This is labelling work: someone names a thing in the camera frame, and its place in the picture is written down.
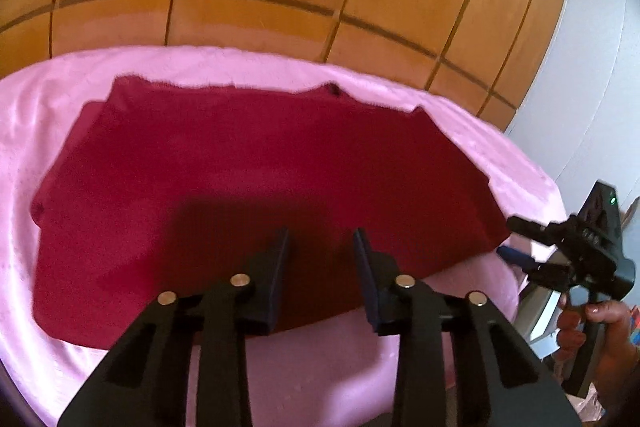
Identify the person's right hand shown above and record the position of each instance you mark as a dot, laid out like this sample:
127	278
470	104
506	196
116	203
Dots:
617	332

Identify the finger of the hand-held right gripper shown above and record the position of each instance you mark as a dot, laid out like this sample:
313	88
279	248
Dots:
532	230
545	272

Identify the pink bed sheet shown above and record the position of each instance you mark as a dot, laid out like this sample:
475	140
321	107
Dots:
30	117

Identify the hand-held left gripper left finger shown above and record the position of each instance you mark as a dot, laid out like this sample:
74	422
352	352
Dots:
272	287

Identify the grey bed base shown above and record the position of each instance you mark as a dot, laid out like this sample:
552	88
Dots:
537	312

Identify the dark red embroidered shirt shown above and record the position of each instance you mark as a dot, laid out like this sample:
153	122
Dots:
225	167

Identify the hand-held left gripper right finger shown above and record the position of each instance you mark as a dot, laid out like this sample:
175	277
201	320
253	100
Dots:
370	292

